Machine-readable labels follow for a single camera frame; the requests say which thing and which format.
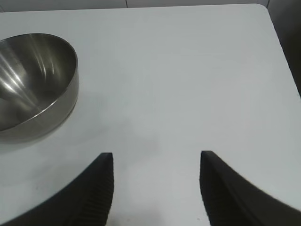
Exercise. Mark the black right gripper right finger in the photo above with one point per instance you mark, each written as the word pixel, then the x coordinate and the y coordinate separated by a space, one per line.
pixel 230 200

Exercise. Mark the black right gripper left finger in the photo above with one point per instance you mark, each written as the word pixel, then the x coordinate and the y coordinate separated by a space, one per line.
pixel 87 202

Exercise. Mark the stainless steel mixing bowl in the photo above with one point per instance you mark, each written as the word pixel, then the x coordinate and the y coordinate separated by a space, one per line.
pixel 35 82

